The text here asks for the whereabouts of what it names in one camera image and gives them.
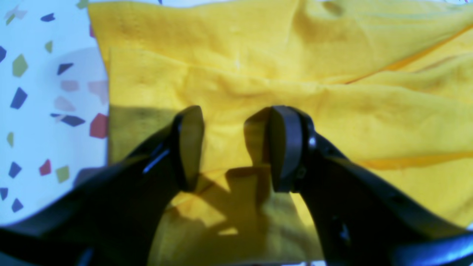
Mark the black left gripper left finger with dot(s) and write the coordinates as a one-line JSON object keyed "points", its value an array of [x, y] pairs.
{"points": [[111, 215]]}

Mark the terrazzo patterned table cloth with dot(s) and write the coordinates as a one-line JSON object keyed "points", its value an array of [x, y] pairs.
{"points": [[54, 102]]}

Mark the yellow T-shirt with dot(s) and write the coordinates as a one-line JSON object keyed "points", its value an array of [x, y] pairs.
{"points": [[388, 82]]}

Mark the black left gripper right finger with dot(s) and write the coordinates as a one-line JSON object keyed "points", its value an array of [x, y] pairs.
{"points": [[361, 220]]}

